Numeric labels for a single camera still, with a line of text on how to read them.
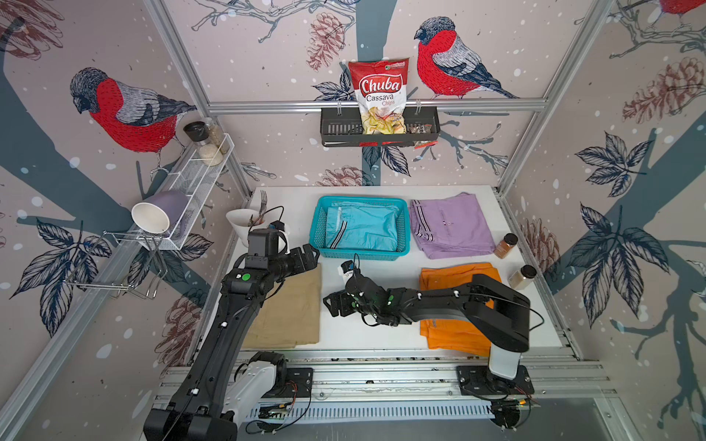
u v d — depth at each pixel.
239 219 0.93
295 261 0.67
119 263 0.58
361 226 1.04
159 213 0.60
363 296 0.64
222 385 0.46
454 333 0.77
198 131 0.78
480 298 0.51
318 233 0.98
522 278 0.86
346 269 0.76
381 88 0.80
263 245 0.56
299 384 0.73
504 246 0.95
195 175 0.83
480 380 0.73
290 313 0.84
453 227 1.07
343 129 1.07
